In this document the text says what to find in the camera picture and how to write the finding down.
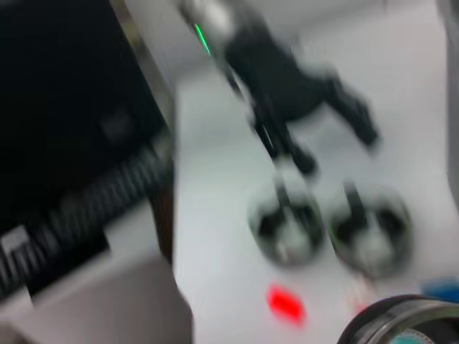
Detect dark robot base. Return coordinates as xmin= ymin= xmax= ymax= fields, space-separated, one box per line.
xmin=0 ymin=0 xmax=197 ymax=344

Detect bright red slope brick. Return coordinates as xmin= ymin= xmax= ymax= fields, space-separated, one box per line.
xmin=265 ymin=282 xmax=306 ymax=322

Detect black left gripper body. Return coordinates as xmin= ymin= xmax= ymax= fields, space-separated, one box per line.
xmin=222 ymin=14 xmax=334 ymax=123

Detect blue square brick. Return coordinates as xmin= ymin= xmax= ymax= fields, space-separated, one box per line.
xmin=419 ymin=277 xmax=459 ymax=300

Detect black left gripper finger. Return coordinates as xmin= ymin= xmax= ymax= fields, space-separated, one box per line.
xmin=315 ymin=67 xmax=381 ymax=148
xmin=247 ymin=107 xmax=318 ymax=175

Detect glass teacup with black holder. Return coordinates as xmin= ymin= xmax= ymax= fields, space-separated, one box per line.
xmin=328 ymin=181 xmax=413 ymax=279
xmin=339 ymin=292 xmax=459 ymax=344
xmin=247 ymin=171 xmax=326 ymax=268

